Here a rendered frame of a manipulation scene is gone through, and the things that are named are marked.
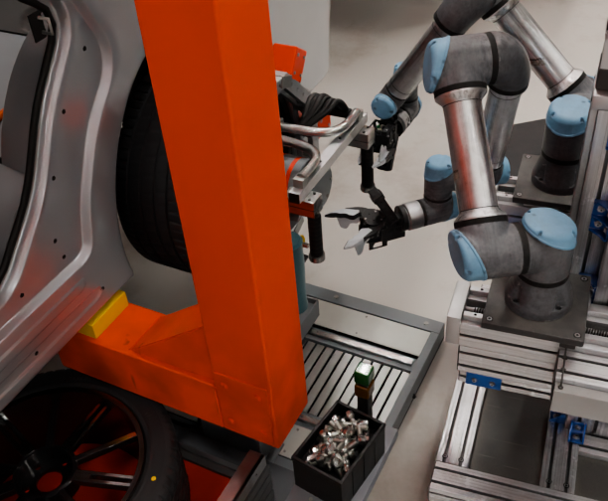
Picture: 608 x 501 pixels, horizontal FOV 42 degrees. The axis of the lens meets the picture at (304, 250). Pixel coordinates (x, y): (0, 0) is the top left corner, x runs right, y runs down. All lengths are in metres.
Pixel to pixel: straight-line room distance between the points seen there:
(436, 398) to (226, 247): 1.37
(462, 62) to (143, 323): 1.03
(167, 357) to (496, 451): 0.98
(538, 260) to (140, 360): 0.98
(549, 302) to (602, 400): 0.23
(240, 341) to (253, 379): 0.12
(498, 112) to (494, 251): 0.38
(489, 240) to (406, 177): 2.03
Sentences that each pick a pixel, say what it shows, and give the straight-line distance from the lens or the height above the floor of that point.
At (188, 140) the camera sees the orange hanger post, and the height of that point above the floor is 1.37.
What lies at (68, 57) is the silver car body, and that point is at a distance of 1.82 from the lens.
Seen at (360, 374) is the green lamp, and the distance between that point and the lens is 1.91.
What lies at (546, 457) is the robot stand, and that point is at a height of 0.23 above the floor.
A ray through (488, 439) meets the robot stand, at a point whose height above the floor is 0.21.
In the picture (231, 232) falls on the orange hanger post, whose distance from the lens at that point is 1.49.
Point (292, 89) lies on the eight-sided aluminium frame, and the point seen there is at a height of 1.06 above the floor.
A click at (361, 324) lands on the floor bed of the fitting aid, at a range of 2.84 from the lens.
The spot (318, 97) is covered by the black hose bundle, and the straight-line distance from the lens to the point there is 2.19.
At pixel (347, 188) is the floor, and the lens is 3.63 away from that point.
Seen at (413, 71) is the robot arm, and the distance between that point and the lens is 2.23.
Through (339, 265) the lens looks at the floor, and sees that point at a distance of 3.20.
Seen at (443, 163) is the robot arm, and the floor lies 0.97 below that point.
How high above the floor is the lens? 2.10
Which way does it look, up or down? 40 degrees down
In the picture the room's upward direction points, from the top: 5 degrees counter-clockwise
